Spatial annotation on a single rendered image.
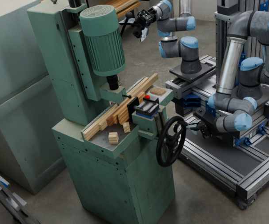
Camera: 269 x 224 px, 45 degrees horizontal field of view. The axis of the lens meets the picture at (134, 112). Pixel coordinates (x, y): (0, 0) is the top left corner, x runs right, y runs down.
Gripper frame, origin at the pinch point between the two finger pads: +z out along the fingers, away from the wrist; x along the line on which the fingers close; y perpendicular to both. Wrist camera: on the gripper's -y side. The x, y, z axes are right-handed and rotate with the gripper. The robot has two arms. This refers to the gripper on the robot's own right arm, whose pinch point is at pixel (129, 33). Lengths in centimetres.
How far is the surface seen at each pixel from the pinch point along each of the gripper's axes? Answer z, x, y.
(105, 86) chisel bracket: 13.4, 5.0, -29.6
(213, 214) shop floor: -8, 109, -89
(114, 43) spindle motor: 13.9, 0.7, 2.1
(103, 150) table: 40, 29, -37
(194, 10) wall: -320, -47, -175
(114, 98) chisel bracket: 16.1, 13.7, -28.2
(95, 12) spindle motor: 14.0, -14.1, 9.9
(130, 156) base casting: 28, 41, -43
